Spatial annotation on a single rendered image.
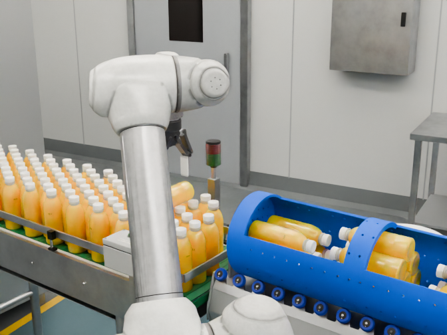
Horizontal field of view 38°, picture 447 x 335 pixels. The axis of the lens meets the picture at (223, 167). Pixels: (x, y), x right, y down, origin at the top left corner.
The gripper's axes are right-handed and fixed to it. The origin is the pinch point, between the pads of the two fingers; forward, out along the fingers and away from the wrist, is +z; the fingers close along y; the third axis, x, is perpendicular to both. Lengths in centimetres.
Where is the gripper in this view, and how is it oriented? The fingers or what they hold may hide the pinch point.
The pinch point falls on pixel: (171, 177)
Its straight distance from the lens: 216.4
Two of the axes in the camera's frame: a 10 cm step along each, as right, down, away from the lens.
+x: -8.0, -1.7, 5.7
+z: 0.1, 9.5, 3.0
